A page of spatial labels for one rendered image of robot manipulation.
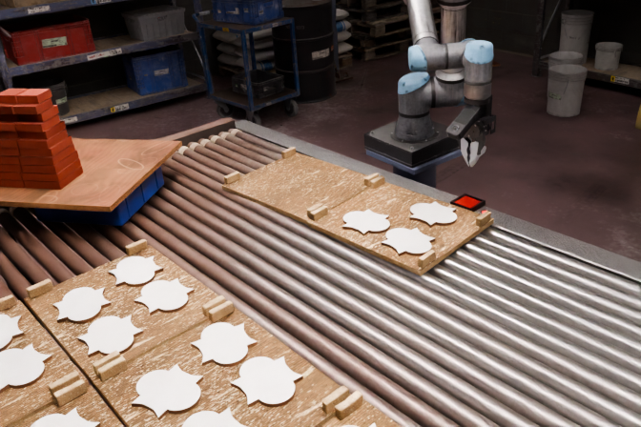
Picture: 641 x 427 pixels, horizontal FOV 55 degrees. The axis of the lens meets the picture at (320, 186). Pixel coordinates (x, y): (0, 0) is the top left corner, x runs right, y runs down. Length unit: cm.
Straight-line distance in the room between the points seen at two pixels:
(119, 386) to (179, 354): 14
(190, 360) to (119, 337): 19
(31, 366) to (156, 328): 27
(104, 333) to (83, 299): 16
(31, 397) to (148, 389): 24
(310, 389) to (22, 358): 63
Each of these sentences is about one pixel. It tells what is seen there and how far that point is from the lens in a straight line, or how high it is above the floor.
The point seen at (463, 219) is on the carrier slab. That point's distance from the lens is 183.
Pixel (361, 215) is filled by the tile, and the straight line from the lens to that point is 182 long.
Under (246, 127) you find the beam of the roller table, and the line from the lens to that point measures 268.
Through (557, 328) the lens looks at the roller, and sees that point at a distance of 149.
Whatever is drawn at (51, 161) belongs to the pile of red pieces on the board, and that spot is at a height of 113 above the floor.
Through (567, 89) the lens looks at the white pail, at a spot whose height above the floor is 24.
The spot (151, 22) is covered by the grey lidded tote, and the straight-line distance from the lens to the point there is 606.
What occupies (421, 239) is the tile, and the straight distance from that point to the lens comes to 170.
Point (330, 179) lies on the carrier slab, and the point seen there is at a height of 94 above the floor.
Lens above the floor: 182
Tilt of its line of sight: 26 degrees down
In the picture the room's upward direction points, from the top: 4 degrees counter-clockwise
